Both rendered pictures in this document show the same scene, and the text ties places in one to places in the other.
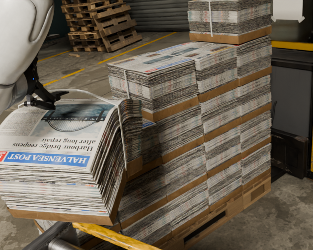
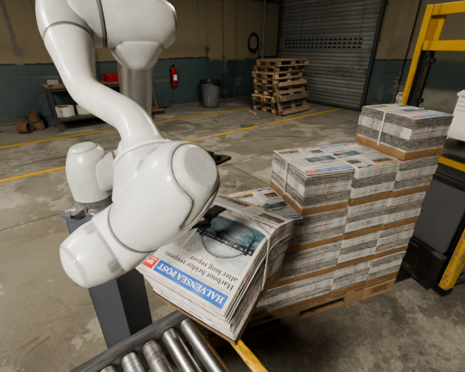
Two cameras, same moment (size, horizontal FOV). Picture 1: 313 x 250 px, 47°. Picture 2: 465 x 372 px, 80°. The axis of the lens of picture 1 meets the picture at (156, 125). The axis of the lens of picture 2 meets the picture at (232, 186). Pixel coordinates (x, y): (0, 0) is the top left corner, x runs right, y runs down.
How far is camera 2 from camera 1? 0.32 m
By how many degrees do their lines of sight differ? 15
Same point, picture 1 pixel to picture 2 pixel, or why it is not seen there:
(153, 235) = (274, 304)
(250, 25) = (421, 144)
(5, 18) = (156, 209)
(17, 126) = not seen: hidden behind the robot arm
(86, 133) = (231, 266)
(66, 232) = not seen: hidden behind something
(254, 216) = (369, 310)
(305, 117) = (449, 235)
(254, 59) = (414, 176)
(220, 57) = (381, 170)
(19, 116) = not seen: hidden behind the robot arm
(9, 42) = (157, 229)
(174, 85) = (328, 188)
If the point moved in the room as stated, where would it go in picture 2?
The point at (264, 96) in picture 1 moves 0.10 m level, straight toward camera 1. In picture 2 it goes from (413, 209) to (412, 217)
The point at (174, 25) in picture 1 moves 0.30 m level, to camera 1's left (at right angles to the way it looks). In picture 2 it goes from (340, 102) to (329, 102)
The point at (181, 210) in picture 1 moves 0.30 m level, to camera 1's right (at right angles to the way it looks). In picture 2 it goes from (305, 289) to (357, 300)
